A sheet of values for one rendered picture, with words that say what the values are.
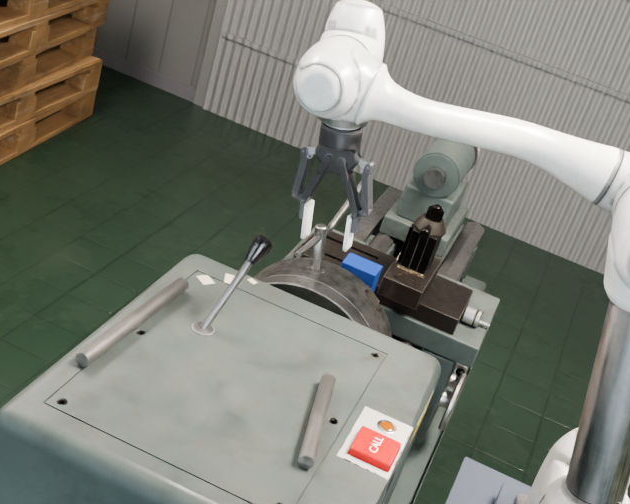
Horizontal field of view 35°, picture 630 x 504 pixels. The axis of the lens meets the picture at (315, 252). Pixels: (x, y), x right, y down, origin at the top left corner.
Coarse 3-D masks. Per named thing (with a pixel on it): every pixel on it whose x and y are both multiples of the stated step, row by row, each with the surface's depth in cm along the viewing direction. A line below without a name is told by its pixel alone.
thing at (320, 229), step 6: (318, 228) 178; (324, 228) 178; (318, 234) 179; (324, 234) 179; (324, 240) 179; (318, 246) 179; (324, 246) 180; (312, 252) 181; (318, 252) 180; (318, 258) 180; (318, 264) 181; (318, 270) 182
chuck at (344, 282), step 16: (272, 272) 183; (288, 272) 181; (304, 272) 180; (336, 272) 183; (336, 288) 178; (352, 288) 181; (368, 288) 185; (352, 304) 177; (368, 304) 181; (368, 320) 178; (384, 320) 184
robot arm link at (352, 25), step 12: (348, 0) 165; (360, 0) 165; (336, 12) 164; (348, 12) 162; (360, 12) 162; (372, 12) 163; (336, 24) 163; (348, 24) 162; (360, 24) 162; (372, 24) 163; (324, 36) 164; (348, 36) 160; (360, 36) 162; (372, 36) 163; (384, 36) 166; (372, 48) 162
